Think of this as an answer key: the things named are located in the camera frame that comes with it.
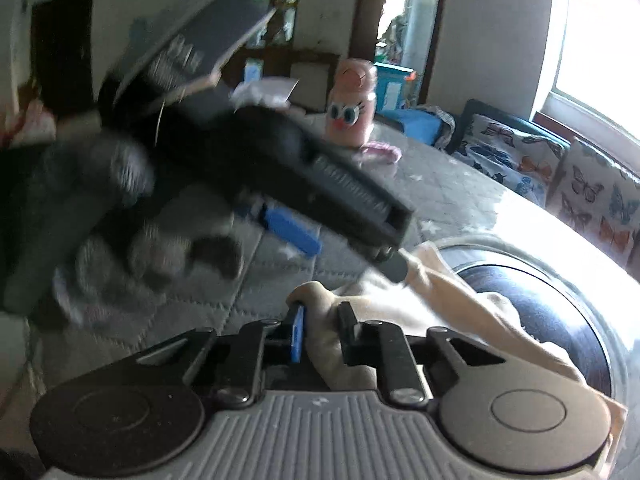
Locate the window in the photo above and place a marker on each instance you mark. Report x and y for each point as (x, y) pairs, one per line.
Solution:
(600, 50)

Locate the grey quilted table cover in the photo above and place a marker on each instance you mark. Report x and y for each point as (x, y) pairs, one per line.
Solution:
(440, 185)

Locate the person's left hand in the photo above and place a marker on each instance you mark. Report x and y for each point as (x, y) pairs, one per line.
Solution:
(75, 210)

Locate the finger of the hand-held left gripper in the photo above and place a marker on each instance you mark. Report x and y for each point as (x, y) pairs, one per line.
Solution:
(292, 232)
(395, 265)

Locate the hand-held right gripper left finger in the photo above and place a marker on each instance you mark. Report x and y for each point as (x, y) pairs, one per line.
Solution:
(296, 335)

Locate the dark wooden door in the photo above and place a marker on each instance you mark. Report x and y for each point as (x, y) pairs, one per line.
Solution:
(60, 50)

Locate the white tissue box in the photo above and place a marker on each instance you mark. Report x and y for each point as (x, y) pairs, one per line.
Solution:
(265, 91)

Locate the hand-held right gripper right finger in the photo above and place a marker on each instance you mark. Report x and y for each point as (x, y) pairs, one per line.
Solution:
(350, 332)

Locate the cream garment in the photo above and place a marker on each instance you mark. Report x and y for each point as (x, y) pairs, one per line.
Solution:
(440, 290)

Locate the butterfly print pillow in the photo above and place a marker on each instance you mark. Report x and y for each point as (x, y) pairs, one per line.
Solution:
(505, 155)
(595, 200)

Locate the teal toy cabinet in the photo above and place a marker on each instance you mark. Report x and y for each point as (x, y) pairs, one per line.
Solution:
(392, 87)

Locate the wooden glass-door cabinet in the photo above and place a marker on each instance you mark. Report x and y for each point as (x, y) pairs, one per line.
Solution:
(282, 20)

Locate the pink cartoon water bottle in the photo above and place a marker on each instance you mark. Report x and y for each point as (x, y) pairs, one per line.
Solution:
(352, 120)

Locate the grey blanket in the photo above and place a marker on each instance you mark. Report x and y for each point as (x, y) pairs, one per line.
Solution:
(442, 125)

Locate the dark wooden door frame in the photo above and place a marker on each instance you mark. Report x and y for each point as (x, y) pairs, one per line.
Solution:
(365, 10)

